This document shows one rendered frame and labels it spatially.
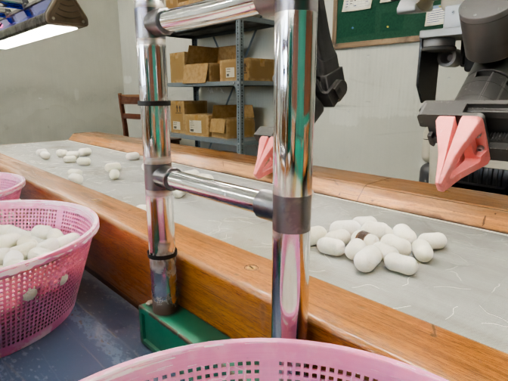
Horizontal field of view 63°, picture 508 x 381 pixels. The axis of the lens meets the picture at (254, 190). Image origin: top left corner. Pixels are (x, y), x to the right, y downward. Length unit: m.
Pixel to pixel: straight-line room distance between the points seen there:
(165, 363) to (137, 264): 0.23
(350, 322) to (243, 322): 0.09
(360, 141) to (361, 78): 0.42
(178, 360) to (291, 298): 0.07
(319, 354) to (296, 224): 0.07
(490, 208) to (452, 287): 0.22
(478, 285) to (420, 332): 0.15
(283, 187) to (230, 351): 0.10
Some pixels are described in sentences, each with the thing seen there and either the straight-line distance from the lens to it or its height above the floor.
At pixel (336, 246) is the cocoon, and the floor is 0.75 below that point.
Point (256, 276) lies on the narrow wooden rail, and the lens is 0.34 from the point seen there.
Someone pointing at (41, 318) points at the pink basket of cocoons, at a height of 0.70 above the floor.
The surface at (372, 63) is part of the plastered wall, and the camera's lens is 2.87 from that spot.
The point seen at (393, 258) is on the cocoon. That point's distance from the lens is 0.42.
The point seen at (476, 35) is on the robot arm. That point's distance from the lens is 0.53.
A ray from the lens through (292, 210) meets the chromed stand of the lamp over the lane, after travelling 0.23.
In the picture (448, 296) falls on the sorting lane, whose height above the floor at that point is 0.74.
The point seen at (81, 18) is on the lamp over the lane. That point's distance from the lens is 0.97.
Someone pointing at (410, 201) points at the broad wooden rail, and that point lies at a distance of 0.64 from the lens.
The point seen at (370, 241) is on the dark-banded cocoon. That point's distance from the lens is 0.46.
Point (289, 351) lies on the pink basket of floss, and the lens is 0.25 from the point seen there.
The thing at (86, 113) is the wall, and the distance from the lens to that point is 5.31.
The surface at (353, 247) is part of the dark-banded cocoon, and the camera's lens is 0.43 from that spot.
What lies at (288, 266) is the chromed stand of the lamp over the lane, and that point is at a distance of 0.25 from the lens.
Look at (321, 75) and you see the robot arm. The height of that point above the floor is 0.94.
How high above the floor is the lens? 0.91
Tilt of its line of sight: 13 degrees down
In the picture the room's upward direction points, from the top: straight up
